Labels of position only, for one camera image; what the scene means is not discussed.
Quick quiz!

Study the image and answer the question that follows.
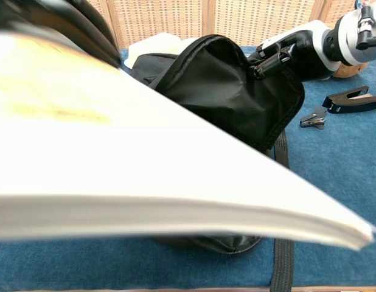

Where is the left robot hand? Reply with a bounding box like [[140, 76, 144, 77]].
[[0, 0, 121, 68]]

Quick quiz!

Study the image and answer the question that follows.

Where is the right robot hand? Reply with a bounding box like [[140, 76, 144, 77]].
[[251, 21, 335, 82]]

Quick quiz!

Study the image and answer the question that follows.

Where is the black fabric bag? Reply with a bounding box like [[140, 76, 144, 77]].
[[131, 33, 306, 292]]

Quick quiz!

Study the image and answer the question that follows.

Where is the white spiral notebook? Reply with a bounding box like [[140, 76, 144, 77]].
[[0, 29, 376, 252]]

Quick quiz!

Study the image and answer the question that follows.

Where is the brown plush animal toy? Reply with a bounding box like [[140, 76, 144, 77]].
[[332, 61, 369, 80]]

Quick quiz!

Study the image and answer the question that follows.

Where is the black staple remover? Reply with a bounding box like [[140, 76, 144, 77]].
[[299, 105, 327, 131]]

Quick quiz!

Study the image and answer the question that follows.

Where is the black stapler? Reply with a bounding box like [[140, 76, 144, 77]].
[[321, 85, 376, 115]]

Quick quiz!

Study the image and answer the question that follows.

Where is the woven rattan folding screen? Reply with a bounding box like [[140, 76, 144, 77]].
[[90, 0, 364, 49]]

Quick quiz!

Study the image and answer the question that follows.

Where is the blue tablecloth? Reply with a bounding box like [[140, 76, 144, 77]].
[[0, 42, 376, 290]]

